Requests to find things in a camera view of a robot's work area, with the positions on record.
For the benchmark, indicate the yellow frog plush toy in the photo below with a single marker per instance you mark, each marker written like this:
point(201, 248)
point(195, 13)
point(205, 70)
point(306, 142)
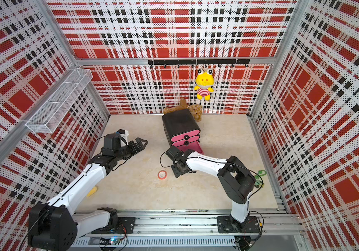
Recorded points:
point(204, 84)

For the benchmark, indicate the black drawer cabinet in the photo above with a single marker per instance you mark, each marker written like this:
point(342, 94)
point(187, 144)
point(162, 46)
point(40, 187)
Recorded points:
point(178, 122)

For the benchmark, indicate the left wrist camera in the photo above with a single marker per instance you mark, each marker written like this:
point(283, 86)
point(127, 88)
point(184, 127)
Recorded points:
point(124, 135)

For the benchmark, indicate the brown teddy bear plush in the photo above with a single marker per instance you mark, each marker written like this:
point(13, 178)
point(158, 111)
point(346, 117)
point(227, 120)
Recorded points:
point(196, 110)

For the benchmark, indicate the yellow banana toy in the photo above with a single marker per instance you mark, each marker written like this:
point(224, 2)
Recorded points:
point(92, 191)

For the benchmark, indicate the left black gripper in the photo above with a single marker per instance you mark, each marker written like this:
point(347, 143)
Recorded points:
point(134, 149)

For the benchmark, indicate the white wire mesh basket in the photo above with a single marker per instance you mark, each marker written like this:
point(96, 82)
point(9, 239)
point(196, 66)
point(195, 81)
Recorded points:
point(50, 114)

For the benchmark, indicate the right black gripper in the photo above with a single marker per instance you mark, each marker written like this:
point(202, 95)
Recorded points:
point(176, 172)

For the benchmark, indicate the black hook rail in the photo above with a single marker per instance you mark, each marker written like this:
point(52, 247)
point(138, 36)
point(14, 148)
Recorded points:
point(199, 62)

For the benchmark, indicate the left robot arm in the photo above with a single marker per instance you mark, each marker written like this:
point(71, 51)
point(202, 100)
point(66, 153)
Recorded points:
point(55, 225)

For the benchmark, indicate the small green toy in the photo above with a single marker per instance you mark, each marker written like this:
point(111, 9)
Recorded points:
point(259, 178)

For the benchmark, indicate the red tape roll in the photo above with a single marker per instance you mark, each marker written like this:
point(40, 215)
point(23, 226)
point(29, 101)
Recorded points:
point(162, 175)

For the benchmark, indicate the green circuit board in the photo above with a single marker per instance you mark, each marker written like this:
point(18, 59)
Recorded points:
point(111, 241)

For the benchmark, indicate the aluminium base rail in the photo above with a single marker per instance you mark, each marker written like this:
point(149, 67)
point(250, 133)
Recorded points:
point(198, 229)

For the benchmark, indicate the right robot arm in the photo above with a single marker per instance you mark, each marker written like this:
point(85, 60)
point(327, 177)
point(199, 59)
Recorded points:
point(237, 182)

